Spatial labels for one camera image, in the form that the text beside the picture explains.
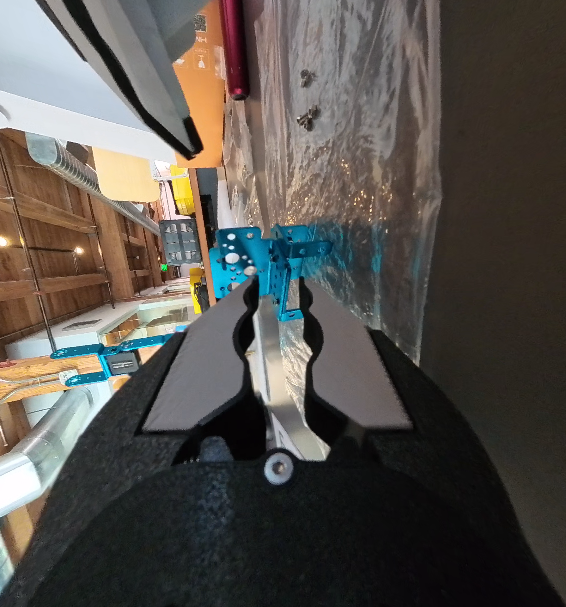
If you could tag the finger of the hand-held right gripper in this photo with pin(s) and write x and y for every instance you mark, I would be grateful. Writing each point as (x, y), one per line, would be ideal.
(140, 61)

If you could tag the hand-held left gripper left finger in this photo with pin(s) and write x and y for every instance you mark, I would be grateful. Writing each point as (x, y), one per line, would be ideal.
(197, 379)

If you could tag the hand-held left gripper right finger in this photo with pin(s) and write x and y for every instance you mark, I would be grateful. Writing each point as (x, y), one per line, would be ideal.
(358, 374)

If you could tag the blue metal bracket assembly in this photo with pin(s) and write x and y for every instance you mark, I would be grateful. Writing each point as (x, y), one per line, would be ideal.
(273, 265)

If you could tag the slim dark red screwdriver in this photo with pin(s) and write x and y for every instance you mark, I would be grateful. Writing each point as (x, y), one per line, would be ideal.
(234, 47)

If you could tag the orange cardboard box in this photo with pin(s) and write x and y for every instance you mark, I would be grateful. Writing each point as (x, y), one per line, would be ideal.
(27, 61)

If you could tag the white counter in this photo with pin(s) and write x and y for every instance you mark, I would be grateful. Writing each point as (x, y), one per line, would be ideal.
(98, 322)

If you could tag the yellow bin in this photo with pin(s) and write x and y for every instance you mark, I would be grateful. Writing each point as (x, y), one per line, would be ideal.
(181, 189)

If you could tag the black crate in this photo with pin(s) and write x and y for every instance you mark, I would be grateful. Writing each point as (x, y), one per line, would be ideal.
(181, 242)

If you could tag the clear plastic bag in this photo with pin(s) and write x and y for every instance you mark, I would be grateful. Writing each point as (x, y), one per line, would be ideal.
(358, 166)

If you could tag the yellow wall panel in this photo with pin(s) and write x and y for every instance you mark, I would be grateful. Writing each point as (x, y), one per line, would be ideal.
(126, 175)

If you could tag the silver ventilation duct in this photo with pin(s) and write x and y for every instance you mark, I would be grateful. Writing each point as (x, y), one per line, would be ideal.
(36, 450)
(88, 180)

